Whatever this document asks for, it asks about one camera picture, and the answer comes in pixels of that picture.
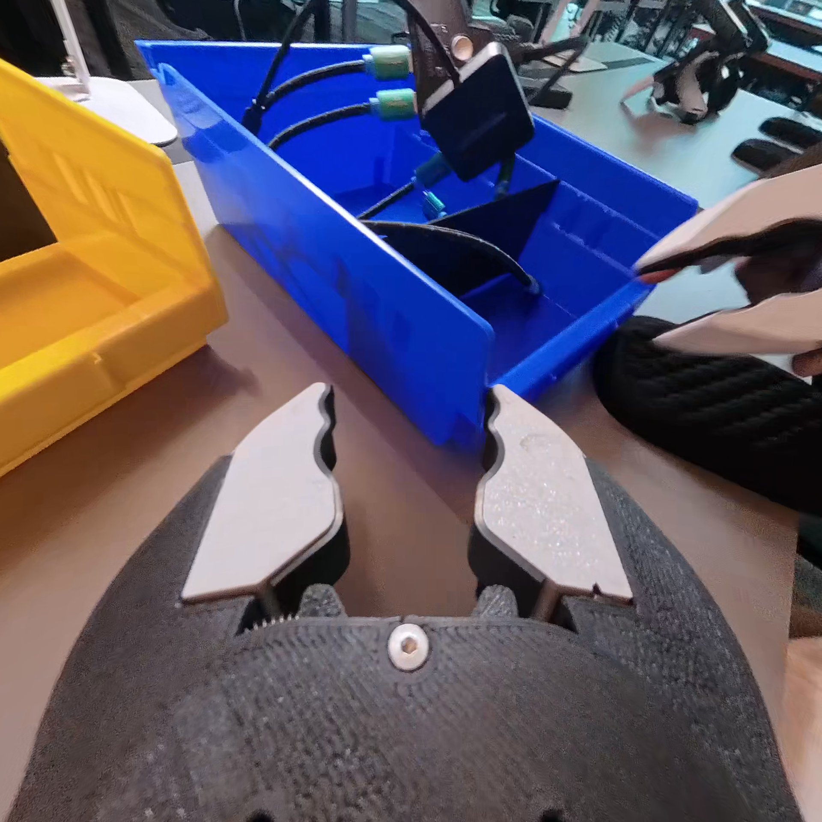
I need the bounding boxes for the yellow plastic bin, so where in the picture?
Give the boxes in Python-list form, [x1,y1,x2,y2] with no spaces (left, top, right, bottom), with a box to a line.
[0,58,229,477]

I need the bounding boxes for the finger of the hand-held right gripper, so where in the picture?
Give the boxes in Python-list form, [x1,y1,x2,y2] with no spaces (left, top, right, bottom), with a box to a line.
[652,290,822,360]
[632,172,822,283]

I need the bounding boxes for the black divider plate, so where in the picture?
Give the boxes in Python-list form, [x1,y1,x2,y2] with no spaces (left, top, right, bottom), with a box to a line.
[429,180,561,261]
[369,231,515,299]

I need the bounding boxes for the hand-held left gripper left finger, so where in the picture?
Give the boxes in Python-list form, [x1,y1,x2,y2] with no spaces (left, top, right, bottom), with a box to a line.
[182,383,351,620]

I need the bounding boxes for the black multiport hub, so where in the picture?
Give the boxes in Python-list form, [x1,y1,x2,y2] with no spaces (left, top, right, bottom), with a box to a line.
[420,42,536,183]

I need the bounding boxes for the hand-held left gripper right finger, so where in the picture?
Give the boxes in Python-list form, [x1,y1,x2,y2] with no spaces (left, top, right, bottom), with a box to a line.
[468,384,634,622]

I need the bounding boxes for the black and pale device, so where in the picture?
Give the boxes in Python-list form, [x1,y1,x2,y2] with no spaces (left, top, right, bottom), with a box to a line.
[619,26,749,126]

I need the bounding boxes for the white metal tablet stand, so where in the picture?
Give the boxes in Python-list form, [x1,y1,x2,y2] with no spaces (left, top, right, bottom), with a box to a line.
[39,0,179,147]

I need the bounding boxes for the blue plastic bin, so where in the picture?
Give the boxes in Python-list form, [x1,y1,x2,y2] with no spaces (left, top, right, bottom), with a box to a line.
[136,40,700,448]

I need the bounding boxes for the black wrist rest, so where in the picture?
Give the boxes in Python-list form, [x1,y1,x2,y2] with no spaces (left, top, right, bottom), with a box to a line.
[758,116,822,150]
[591,315,822,515]
[731,138,804,176]

